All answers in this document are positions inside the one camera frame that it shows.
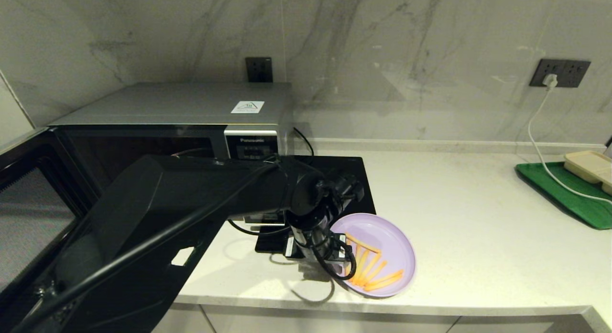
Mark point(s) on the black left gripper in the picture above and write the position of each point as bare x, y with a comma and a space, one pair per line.
327, 249

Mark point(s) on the purple round plate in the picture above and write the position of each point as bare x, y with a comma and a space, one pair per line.
392, 247

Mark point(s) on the black glass microwave door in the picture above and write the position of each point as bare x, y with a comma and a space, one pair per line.
28, 204

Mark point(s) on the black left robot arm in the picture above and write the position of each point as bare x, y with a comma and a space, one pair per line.
167, 204

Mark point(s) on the grey cabinet door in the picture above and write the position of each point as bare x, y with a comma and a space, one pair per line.
334, 323
191, 321

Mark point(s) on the black induction cooktop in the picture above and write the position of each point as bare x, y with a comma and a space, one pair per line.
351, 165

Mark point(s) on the white warning sticker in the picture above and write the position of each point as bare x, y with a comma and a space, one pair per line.
247, 107

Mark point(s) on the green plastic tray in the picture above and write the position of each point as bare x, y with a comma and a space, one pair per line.
588, 213

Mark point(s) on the beige lunch box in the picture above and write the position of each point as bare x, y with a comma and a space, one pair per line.
588, 166

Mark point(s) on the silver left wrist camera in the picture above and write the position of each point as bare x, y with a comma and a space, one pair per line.
289, 247

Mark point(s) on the black wide wall socket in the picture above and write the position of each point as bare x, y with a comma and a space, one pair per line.
572, 73

